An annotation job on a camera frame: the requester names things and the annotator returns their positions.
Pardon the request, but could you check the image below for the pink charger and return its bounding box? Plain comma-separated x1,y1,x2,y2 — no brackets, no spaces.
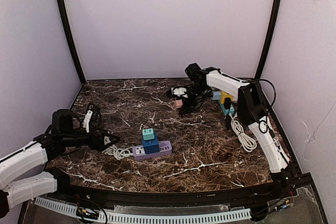
175,99,183,109

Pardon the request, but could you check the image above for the black cable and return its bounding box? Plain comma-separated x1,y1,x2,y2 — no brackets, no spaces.
194,90,232,130

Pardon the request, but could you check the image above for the light blue charger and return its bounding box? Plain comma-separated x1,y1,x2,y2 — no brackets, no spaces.
212,91,222,101

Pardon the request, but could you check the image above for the small teal plug adapter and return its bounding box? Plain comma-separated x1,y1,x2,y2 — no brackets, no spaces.
142,128,155,141

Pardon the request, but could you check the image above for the yellow cube socket adapter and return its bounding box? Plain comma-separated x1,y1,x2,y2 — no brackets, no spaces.
219,91,233,104

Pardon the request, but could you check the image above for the black power adapter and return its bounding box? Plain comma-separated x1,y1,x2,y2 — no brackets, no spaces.
223,98,233,110

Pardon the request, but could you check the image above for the dark blue cube adapter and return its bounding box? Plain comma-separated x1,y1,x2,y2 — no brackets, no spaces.
142,133,160,154

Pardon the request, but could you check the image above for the teal power strip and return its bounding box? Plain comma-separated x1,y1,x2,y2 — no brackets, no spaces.
219,102,235,116

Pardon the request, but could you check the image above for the purple power strip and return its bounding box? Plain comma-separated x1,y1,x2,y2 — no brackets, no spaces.
132,141,172,161

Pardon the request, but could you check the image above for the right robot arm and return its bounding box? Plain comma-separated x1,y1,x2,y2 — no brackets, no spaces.
174,63,296,197

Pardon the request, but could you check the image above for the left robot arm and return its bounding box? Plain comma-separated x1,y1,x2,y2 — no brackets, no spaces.
1,109,120,217

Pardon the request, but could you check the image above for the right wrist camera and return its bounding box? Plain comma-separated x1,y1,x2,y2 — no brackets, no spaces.
166,87,188,98

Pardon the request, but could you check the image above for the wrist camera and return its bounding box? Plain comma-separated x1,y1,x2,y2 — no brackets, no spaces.
166,87,188,98
81,103,101,133

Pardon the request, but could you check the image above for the white purple-strip cord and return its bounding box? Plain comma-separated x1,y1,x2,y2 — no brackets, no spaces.
102,144,133,161

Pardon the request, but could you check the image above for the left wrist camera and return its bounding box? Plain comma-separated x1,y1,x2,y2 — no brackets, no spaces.
81,103,101,133

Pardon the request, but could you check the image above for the white coiled power cord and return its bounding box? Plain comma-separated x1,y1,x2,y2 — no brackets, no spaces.
228,113,258,153

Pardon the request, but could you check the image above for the white slotted cable duct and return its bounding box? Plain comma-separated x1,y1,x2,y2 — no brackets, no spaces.
35,197,251,224

